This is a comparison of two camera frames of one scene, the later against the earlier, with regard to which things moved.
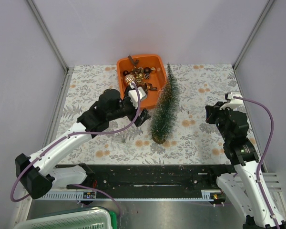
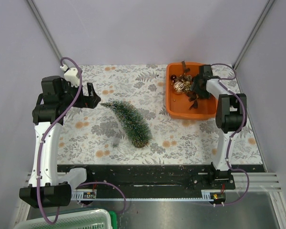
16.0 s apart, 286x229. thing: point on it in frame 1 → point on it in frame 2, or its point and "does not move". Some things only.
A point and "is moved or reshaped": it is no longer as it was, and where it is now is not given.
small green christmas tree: [167, 107] → [136, 127]
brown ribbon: [135, 63] → [184, 68]
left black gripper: [143, 116] → [89, 101]
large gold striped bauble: [129, 78] → [178, 87]
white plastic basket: [94, 217] does not move
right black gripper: [211, 111] → [205, 94]
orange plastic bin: [157, 79] → [178, 104]
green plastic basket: [114, 221] does not move
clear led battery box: [119, 139] is moved or reshaped
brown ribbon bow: [148, 86] → [193, 97]
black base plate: [153, 177] does not move
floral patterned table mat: [197, 140] does not move
